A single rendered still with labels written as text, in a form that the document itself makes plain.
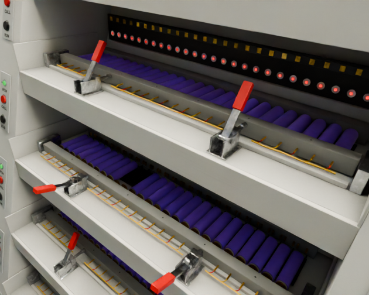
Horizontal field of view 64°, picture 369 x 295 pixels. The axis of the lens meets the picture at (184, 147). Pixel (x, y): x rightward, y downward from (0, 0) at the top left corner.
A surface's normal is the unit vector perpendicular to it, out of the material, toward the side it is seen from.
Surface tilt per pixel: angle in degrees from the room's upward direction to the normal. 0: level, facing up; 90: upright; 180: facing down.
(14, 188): 90
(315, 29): 106
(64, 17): 90
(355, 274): 90
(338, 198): 16
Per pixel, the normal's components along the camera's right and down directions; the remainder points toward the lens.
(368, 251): -0.58, 0.13
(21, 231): 0.06, -0.85
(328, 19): -0.62, 0.38
